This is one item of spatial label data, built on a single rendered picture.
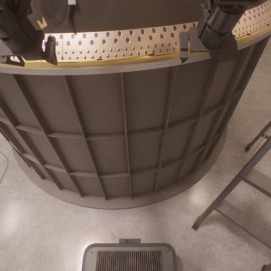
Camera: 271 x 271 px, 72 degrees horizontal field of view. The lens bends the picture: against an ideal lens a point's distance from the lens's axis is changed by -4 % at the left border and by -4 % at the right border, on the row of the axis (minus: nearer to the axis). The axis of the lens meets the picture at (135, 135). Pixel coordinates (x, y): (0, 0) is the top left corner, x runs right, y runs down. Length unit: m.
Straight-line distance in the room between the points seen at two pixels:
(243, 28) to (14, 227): 1.83
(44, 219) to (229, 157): 1.64
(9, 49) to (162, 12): 0.46
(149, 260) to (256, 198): 1.03
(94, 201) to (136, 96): 1.02
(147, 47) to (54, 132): 0.59
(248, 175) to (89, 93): 0.86
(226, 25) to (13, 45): 0.45
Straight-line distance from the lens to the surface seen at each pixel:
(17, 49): 0.54
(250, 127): 2.32
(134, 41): 0.68
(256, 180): 1.14
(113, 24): 0.69
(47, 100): 0.86
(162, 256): 1.24
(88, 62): 0.65
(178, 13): 0.75
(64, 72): 0.68
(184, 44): 0.52
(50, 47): 0.55
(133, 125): 0.89
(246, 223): 1.37
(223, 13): 0.43
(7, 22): 0.49
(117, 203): 1.57
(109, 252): 1.25
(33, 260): 1.65
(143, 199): 1.57
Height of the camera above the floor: 1.49
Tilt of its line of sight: 50 degrees down
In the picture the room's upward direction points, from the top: 1 degrees counter-clockwise
